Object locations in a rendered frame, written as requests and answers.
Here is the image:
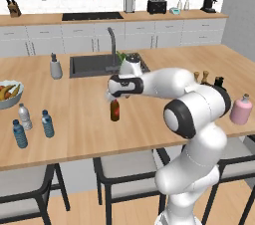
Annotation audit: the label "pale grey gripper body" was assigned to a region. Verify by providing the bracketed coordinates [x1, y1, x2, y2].
[105, 90, 123, 103]

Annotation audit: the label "dark grey sink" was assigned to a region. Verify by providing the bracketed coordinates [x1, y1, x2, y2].
[68, 52, 151, 80]

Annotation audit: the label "green vegetable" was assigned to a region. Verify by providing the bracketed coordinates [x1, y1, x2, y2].
[116, 51, 129, 65]

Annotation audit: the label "grey tap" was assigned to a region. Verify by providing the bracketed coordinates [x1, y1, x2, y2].
[105, 26, 122, 74]

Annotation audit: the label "grey soap dispenser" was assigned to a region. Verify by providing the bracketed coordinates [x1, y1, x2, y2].
[49, 52, 64, 81]

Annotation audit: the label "grey base cupboards run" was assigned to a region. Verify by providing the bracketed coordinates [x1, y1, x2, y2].
[0, 17, 229, 59]

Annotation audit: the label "blue plastic water bottle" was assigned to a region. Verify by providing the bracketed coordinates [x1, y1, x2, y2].
[12, 118, 29, 150]
[41, 109, 56, 139]

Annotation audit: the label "black stool grey seat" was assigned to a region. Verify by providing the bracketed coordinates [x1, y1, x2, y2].
[92, 147, 172, 225]
[200, 134, 255, 225]
[0, 163, 72, 225]

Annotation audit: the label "black hob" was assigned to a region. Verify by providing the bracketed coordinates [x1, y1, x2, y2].
[61, 11, 125, 22]

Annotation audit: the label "clear plastic bottle white label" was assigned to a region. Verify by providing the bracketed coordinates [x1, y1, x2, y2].
[17, 103, 34, 131]

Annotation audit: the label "silver tall kettle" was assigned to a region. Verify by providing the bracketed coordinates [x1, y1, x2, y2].
[123, 0, 137, 14]

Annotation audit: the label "black toaster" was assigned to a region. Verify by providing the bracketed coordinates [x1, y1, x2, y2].
[146, 0, 168, 16]

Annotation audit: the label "pale blue fruit bowl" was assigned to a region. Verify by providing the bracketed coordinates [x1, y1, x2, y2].
[0, 80, 25, 111]

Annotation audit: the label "yellow bananas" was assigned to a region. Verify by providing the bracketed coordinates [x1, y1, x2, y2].
[0, 84, 22, 101]

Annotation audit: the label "small teal box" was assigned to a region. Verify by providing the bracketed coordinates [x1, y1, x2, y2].
[168, 7, 181, 16]

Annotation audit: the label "black glass bottle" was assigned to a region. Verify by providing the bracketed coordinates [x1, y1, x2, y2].
[213, 76, 227, 92]

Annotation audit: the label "pink glass bottle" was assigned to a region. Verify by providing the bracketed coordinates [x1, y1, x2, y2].
[229, 93, 254, 126]

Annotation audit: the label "wooden knife block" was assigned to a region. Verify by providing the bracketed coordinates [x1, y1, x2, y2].
[4, 0, 23, 19]

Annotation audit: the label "black coffee machine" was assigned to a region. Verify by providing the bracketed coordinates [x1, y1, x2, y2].
[199, 0, 221, 14]

